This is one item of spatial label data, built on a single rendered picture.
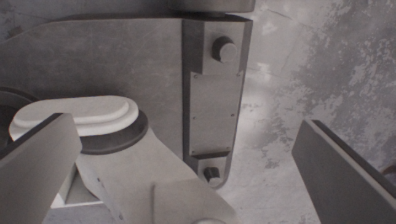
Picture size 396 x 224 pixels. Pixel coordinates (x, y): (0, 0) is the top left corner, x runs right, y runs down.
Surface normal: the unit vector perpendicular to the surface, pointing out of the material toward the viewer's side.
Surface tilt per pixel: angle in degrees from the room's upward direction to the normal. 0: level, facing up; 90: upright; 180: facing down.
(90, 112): 90
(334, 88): 0
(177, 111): 0
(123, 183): 90
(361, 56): 0
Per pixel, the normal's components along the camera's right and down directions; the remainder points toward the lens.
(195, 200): -0.06, -0.99
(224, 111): 0.20, 0.51
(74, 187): 0.04, -0.86
